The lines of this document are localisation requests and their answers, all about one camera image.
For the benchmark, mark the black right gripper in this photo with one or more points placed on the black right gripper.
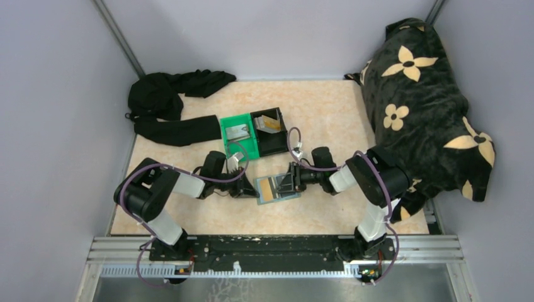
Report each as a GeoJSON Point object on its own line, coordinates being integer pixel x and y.
{"type": "Point", "coordinates": [295, 169]}

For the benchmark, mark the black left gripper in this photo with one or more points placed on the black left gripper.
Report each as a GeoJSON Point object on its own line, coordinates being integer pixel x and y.
{"type": "Point", "coordinates": [244, 189]}

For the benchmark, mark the sage green card holder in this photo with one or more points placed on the sage green card holder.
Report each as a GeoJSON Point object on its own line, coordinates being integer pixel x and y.
{"type": "Point", "coordinates": [279, 196]}

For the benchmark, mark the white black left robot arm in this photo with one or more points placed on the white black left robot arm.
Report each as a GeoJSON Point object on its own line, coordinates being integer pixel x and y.
{"type": "Point", "coordinates": [144, 193]}

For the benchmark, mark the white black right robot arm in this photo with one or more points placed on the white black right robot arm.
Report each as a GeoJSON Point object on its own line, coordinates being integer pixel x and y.
{"type": "Point", "coordinates": [380, 178]}

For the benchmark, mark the card stack in green bin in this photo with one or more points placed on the card stack in green bin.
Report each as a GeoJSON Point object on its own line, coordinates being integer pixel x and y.
{"type": "Point", "coordinates": [237, 133]}

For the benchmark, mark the gold credit card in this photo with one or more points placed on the gold credit card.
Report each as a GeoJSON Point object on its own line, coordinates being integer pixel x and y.
{"type": "Point", "coordinates": [271, 123]}

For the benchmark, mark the green plastic bin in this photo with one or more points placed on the green plastic bin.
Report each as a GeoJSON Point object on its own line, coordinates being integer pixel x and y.
{"type": "Point", "coordinates": [249, 145]}

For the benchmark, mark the black plastic bin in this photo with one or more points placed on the black plastic bin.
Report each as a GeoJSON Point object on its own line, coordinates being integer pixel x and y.
{"type": "Point", "coordinates": [270, 143]}

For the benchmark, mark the black cloth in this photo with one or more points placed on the black cloth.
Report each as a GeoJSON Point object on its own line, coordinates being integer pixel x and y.
{"type": "Point", "coordinates": [156, 106]}

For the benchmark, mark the black floral blanket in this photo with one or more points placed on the black floral blanket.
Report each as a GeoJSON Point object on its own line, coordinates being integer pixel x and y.
{"type": "Point", "coordinates": [419, 115]}

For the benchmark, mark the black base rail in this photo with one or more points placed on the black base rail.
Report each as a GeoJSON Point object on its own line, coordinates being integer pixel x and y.
{"type": "Point", "coordinates": [306, 253]}

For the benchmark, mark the aluminium frame rail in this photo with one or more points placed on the aluminium frame rail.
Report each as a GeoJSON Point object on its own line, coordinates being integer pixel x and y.
{"type": "Point", "coordinates": [123, 257]}

